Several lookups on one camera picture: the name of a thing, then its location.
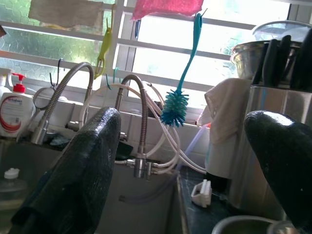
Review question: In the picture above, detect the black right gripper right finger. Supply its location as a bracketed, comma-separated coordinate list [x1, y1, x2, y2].
[244, 110, 312, 231]

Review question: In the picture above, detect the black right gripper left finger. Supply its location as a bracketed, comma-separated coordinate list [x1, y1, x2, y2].
[11, 106, 122, 234]

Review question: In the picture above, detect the teal scouring pad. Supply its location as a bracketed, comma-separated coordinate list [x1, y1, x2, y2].
[48, 133, 72, 147]

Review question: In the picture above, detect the steel utensil holder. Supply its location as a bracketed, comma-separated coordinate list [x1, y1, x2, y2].
[228, 84, 312, 215]

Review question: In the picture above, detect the green scouring pad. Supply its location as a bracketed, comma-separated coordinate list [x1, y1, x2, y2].
[118, 141, 134, 157]

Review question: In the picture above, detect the white water filter canister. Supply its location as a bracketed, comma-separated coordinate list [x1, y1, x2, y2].
[205, 136, 242, 180]

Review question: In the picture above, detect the clear bottle white cap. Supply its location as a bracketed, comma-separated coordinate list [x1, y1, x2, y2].
[0, 167, 29, 220]

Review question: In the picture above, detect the white draped cloth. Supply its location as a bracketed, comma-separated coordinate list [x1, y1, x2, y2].
[204, 78, 252, 144]

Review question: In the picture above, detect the stainless steel sink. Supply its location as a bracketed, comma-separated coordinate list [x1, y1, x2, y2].
[0, 138, 188, 234]

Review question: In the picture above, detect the steel gooseneck faucet with valve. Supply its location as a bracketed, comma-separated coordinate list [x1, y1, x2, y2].
[115, 74, 156, 181]

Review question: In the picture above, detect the white soap pump bottle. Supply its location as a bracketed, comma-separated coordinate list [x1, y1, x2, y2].
[0, 72, 36, 137]

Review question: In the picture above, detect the steel cup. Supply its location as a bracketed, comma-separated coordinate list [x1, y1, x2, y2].
[211, 215, 293, 234]

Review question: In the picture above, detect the large steel mixing bowl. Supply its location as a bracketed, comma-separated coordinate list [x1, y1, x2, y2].
[231, 40, 303, 86]

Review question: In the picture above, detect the teal plastic hook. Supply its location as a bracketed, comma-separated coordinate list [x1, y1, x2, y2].
[105, 67, 122, 90]

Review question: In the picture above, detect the black metal hook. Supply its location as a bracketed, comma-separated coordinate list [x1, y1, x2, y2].
[49, 58, 65, 88]

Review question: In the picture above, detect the blue bottle brush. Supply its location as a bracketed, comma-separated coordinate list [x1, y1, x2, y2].
[160, 12, 203, 127]

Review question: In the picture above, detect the white spray bottle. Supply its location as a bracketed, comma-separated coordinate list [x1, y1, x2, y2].
[0, 68, 13, 95]

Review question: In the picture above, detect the clear glass lid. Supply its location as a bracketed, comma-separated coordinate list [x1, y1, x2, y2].
[252, 20, 312, 43]

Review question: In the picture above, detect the green plastic peeler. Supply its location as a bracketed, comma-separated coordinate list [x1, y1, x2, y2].
[94, 17, 114, 80]

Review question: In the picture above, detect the white window grille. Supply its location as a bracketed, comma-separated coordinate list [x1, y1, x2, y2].
[0, 0, 312, 98]

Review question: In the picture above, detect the beige hanging cloth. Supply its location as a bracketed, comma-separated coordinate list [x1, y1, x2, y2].
[28, 0, 104, 35]

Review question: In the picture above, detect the pink hanging cloth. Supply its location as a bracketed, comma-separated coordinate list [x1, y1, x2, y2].
[131, 0, 205, 20]

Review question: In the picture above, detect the round wire mesh strainer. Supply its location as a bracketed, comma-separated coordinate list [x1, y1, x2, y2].
[17, 86, 58, 137]

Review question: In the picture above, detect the white looped hose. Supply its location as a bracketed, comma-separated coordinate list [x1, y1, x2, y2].
[78, 82, 181, 156]

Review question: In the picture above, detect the white plastic hose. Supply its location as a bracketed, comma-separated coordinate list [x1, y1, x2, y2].
[146, 82, 208, 175]

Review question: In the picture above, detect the black knife handle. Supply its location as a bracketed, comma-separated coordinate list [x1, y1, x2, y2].
[270, 35, 292, 88]
[253, 39, 278, 86]
[291, 28, 312, 91]

